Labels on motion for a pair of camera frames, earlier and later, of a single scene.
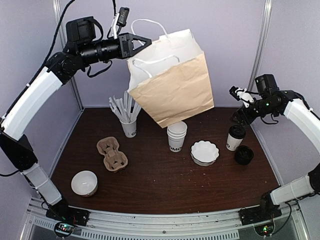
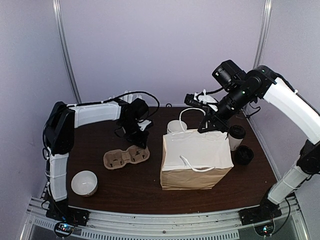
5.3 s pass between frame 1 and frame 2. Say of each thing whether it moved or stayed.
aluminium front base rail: stayed
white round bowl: stayed
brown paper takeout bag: moved
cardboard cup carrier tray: moved
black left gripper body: moved
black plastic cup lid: stayed
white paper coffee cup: stayed
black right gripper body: moved
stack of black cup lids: stayed
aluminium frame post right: stayed
